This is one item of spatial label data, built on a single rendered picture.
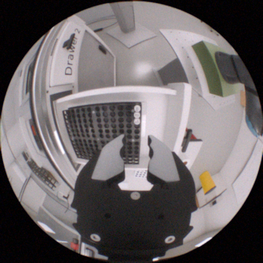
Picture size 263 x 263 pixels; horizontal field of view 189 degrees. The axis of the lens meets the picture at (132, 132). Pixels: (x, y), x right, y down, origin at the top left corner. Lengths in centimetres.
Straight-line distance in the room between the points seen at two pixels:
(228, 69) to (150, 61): 95
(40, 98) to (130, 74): 99
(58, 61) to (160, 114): 35
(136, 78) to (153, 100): 85
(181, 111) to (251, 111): 29
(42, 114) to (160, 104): 33
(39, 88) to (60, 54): 12
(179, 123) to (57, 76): 33
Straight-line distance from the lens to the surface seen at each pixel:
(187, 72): 40
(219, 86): 41
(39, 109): 26
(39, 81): 27
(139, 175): 51
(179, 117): 20
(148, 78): 111
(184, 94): 19
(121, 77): 112
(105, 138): 24
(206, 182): 271
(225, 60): 39
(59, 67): 30
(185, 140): 25
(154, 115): 27
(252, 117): 37
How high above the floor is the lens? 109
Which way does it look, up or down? 62 degrees down
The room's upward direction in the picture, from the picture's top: 173 degrees counter-clockwise
